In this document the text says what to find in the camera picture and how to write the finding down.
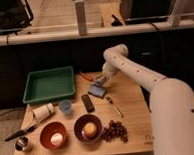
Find black remote control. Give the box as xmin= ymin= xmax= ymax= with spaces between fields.
xmin=81 ymin=94 xmax=95 ymax=113

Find black clamp on shelf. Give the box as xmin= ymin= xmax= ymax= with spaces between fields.
xmin=111 ymin=15 xmax=123 ymax=27

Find black handled knife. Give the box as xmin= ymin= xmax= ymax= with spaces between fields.
xmin=5 ymin=124 xmax=37 ymax=142

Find metal spoon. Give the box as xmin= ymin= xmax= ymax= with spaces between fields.
xmin=105 ymin=96 xmax=124 ymax=118

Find dark maroon bowl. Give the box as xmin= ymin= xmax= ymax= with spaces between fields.
xmin=74 ymin=114 xmax=103 ymax=144

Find white egg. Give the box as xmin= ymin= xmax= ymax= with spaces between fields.
xmin=51 ymin=133 xmax=63 ymax=145

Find wooden board table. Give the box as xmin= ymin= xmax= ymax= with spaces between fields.
xmin=14 ymin=72 xmax=153 ymax=155

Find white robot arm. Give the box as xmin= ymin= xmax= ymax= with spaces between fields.
xmin=102 ymin=44 xmax=194 ymax=155

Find green plastic tray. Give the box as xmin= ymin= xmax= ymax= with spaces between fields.
xmin=23 ymin=66 xmax=76 ymax=105

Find small metal cup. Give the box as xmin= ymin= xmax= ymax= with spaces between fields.
xmin=15 ymin=136 xmax=32 ymax=152

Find yellow orange fruit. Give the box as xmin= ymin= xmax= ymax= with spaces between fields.
xmin=83 ymin=122 xmax=97 ymax=138

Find bunch of dark grapes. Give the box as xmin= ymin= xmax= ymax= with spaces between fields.
xmin=102 ymin=120 xmax=128 ymax=142

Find white vertical post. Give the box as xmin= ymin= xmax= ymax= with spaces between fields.
xmin=74 ymin=0 xmax=87 ymax=36

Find white cup lying sideways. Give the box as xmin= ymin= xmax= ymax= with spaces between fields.
xmin=33 ymin=103 xmax=55 ymax=122

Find orange carrot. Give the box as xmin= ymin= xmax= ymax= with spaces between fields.
xmin=79 ymin=72 xmax=94 ymax=82

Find orange red bowl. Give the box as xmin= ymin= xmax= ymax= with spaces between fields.
xmin=40 ymin=122 xmax=67 ymax=150

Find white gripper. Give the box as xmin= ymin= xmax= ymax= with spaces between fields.
xmin=95 ymin=70 xmax=112 ymax=86

